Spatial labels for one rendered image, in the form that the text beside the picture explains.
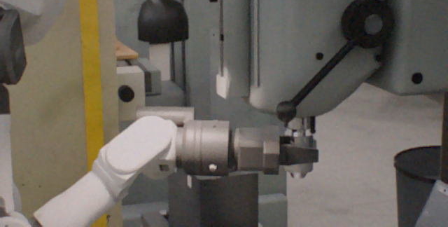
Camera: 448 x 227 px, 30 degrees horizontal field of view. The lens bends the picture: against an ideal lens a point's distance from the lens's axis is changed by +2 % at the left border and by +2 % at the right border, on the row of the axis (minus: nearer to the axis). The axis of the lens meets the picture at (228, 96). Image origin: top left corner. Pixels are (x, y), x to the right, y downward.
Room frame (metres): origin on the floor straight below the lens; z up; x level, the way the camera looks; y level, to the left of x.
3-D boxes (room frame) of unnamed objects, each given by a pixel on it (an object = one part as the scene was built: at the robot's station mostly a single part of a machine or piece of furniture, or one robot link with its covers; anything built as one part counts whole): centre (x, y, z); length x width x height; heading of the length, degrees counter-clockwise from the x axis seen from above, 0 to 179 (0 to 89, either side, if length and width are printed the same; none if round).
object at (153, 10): (1.15, 0.09, 1.47); 0.07 x 0.07 x 0.06
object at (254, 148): (1.26, -0.02, 1.24); 0.13 x 0.12 x 0.10; 177
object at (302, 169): (1.25, -0.11, 1.23); 0.05 x 0.05 x 0.05
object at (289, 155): (1.22, -0.11, 1.24); 0.06 x 0.02 x 0.03; 87
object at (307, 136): (1.25, -0.11, 1.26); 0.05 x 0.05 x 0.01
